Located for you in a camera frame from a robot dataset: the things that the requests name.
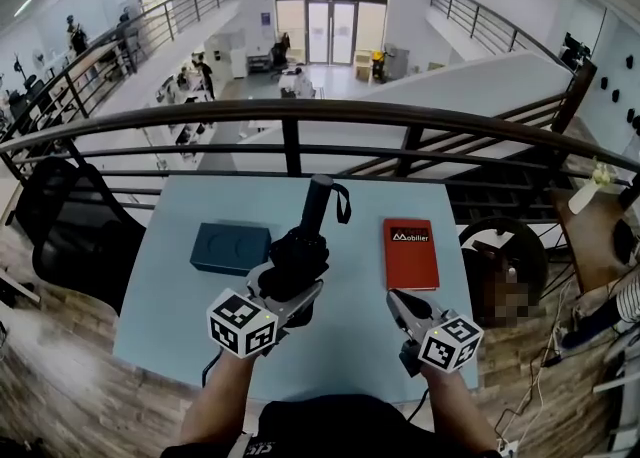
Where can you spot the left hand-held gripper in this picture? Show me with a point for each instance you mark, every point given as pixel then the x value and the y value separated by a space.
pixel 240 323

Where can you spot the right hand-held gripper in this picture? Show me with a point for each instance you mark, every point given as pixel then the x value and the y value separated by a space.
pixel 450 343

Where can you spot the black handheld device with strap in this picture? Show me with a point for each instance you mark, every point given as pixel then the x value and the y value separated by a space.
pixel 300 256

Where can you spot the person's right forearm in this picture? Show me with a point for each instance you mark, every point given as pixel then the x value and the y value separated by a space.
pixel 457 416

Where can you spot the person's left forearm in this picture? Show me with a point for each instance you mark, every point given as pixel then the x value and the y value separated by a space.
pixel 220 406

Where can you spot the red book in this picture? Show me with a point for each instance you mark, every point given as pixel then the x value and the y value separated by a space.
pixel 411 261

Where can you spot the dark blue box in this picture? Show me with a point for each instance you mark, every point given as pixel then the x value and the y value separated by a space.
pixel 227 248

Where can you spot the light blue table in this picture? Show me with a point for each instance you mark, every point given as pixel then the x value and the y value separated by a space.
pixel 345 356

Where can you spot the person's black shirt torso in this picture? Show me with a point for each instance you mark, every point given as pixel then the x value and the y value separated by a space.
pixel 330 428

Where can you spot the dark staircase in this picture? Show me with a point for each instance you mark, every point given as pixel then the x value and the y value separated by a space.
pixel 500 171

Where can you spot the white power strip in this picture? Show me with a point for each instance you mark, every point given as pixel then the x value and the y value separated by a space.
pixel 507 448

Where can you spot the dark metal balcony railing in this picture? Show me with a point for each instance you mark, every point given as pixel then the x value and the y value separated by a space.
pixel 320 110

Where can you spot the wooden side table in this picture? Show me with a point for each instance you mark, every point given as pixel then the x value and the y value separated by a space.
pixel 590 251

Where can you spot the black mesh office chair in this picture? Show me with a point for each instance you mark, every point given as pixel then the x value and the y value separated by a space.
pixel 75 236

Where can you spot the striped cloth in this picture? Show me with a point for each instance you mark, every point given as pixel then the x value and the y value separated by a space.
pixel 631 298

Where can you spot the white cabinet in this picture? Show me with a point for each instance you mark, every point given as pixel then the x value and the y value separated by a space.
pixel 225 53

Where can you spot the yellow cart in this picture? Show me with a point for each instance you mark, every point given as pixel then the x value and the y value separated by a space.
pixel 380 65

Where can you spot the glass entrance door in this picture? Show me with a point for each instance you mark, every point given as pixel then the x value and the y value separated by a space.
pixel 332 6

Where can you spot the long mezzanine railing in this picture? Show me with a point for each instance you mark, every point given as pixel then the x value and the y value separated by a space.
pixel 150 21

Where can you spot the short mezzanine railing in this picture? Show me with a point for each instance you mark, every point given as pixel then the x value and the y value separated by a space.
pixel 490 21

